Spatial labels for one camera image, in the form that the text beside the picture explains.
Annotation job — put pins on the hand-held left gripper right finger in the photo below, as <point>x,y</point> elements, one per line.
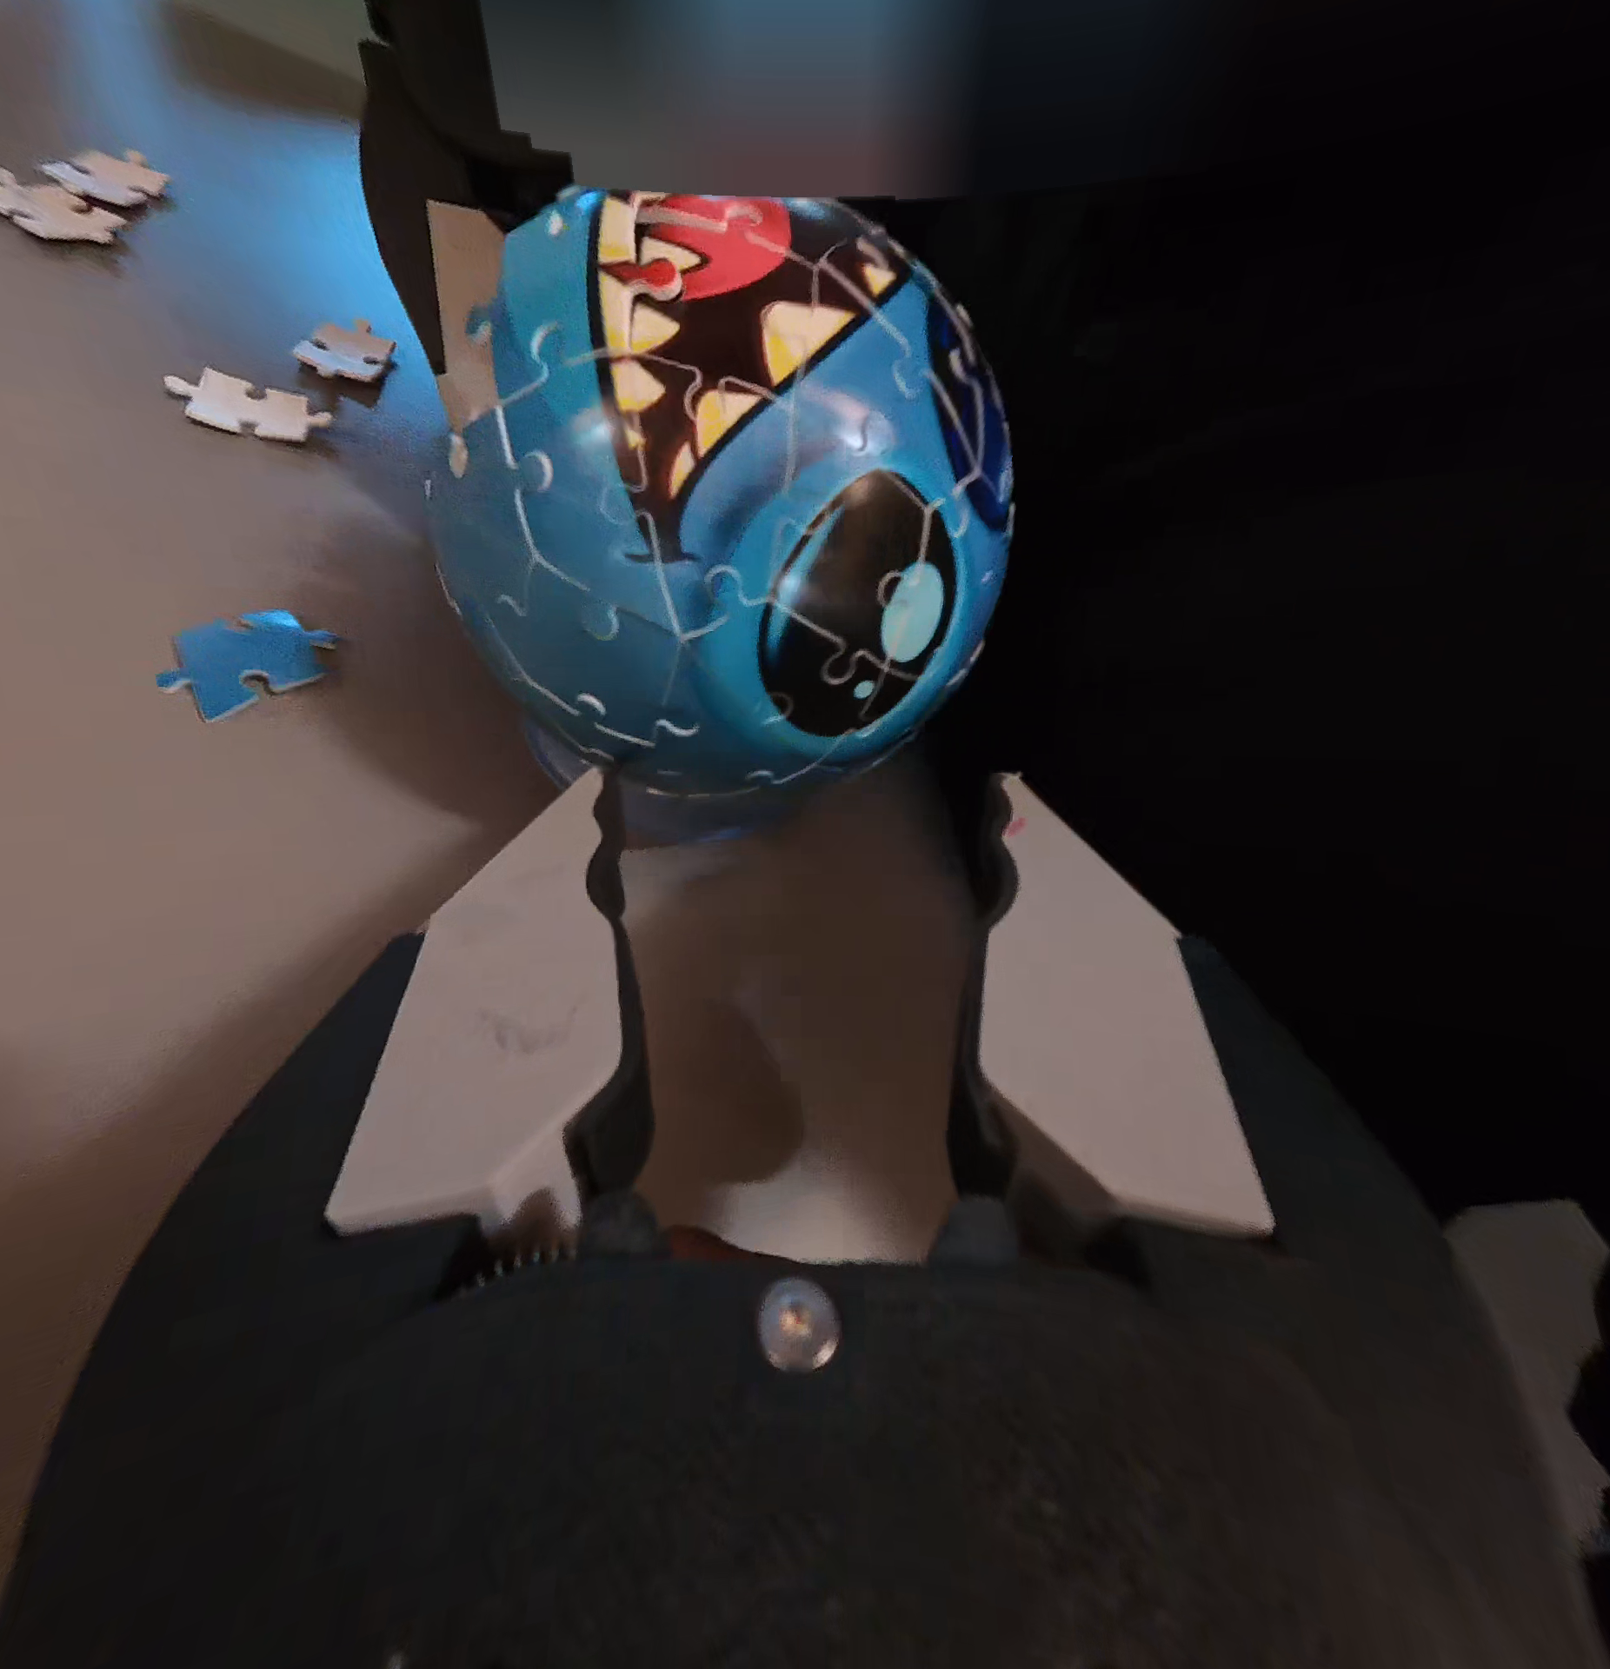
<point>1119,1070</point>

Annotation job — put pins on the white loose puzzle piece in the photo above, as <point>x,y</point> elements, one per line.
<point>46,209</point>
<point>111,177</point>
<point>345,351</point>
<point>251,412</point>

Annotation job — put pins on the person's black top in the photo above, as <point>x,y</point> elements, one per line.
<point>1272,652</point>

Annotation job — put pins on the blue monster puzzle ball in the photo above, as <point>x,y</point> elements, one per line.
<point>754,627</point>

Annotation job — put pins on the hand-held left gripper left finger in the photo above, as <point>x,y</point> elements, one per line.
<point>480,1058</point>

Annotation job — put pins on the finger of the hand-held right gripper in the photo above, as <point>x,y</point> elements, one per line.
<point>455,278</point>

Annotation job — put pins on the blue puzzle piece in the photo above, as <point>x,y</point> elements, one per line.
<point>244,656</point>

